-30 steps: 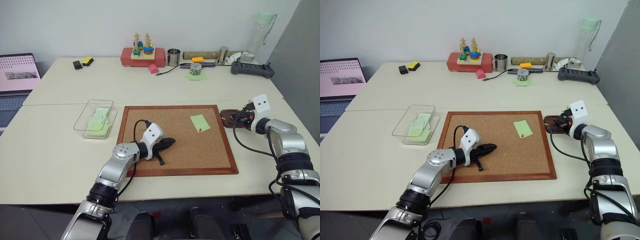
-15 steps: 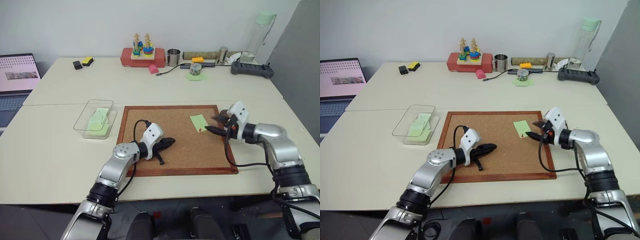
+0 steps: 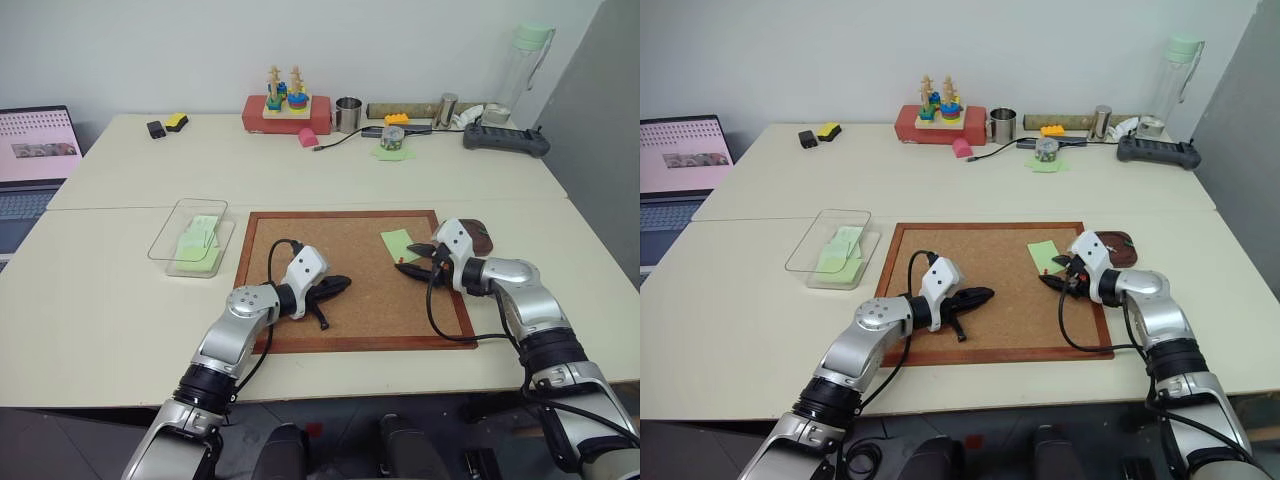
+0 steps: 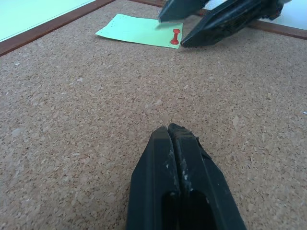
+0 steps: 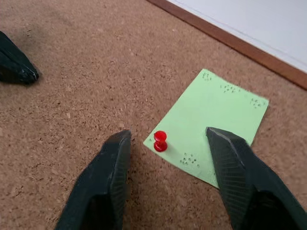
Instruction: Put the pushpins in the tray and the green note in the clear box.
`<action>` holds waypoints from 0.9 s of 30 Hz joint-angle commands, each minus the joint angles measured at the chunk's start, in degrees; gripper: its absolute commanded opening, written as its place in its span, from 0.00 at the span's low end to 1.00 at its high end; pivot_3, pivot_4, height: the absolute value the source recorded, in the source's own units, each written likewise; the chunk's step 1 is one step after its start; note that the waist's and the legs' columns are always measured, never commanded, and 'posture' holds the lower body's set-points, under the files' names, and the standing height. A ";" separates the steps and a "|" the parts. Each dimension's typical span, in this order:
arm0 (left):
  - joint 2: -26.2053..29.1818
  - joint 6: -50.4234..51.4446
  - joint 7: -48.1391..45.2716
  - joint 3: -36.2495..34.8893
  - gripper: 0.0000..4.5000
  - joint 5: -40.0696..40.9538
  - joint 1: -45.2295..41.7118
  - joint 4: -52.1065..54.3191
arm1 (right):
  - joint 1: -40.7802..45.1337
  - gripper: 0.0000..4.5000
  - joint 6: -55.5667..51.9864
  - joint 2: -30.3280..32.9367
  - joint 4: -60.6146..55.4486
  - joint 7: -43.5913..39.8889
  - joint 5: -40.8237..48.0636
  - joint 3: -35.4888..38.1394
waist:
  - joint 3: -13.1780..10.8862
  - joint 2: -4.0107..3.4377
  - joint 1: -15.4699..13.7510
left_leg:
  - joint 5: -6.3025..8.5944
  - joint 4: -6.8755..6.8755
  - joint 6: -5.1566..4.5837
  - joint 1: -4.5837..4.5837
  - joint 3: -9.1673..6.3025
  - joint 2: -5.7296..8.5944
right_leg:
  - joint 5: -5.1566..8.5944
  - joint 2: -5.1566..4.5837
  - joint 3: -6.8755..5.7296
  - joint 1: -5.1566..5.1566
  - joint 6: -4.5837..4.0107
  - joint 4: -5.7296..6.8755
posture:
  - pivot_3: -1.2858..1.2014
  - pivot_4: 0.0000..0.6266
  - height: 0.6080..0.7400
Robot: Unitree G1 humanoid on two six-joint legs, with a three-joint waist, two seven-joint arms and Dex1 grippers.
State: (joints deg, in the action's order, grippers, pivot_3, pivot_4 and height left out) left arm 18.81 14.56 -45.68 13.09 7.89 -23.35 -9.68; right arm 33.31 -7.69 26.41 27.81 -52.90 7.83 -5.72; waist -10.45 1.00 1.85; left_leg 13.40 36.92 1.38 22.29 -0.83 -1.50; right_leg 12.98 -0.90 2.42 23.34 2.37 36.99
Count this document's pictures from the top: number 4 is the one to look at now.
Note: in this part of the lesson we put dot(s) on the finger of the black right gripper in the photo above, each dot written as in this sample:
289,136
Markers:
180,8

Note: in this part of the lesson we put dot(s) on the cork board with wooden frame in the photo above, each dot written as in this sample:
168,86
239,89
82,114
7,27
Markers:
72,107

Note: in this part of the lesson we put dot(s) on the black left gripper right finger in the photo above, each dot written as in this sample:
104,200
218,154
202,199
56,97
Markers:
204,182

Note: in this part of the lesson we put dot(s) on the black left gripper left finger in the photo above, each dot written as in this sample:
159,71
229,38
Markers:
151,182

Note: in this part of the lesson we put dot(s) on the red pushpin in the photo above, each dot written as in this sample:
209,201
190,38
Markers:
175,37

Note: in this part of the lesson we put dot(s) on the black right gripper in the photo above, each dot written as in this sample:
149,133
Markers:
275,9

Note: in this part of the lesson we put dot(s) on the green paper note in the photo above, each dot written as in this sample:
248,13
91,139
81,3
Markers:
139,31

